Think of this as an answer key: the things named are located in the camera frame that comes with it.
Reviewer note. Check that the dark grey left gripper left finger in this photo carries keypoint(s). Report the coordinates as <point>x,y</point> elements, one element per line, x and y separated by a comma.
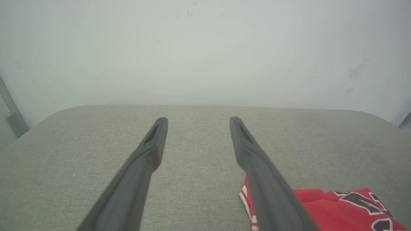
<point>128,189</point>

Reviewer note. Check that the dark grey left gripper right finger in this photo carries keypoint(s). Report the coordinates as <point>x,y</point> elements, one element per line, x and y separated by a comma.
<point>269,192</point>

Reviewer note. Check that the red and white jersey shirt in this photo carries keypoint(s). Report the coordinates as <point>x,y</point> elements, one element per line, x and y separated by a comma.
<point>337,211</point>

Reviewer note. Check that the grey metal pipe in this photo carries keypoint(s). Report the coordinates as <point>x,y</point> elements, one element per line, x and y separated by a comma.
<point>13,115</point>

